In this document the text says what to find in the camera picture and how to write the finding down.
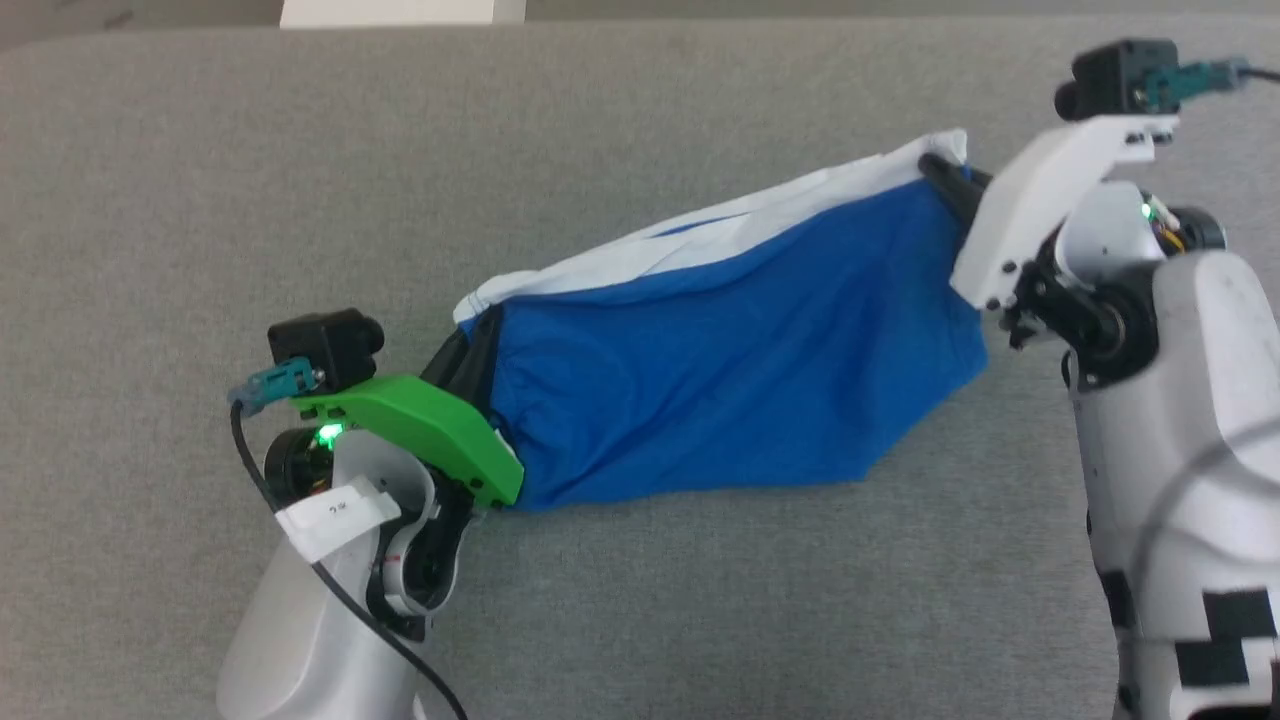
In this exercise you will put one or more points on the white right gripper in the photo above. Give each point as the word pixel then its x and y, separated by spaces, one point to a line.
pixel 1040 200

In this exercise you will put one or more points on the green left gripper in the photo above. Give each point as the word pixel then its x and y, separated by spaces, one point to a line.
pixel 420 415

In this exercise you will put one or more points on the blue and white garment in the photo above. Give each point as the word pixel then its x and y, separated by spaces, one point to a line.
pixel 720 370

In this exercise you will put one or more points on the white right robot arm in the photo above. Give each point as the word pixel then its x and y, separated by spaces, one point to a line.
pixel 1180 450

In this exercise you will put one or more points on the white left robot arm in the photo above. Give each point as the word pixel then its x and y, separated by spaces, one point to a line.
pixel 300 640

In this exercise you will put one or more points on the grey fabric sofa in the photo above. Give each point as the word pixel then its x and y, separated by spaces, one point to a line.
pixel 700 600

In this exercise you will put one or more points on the white box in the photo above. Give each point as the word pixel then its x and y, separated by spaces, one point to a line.
pixel 400 12

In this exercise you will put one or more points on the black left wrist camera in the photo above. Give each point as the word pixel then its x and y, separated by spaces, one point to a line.
pixel 335 345

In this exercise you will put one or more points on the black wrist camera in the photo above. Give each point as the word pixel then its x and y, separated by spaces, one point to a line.
pixel 335 345
pixel 1115 80

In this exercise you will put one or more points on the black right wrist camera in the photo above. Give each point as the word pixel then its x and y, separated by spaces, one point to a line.
pixel 1115 80

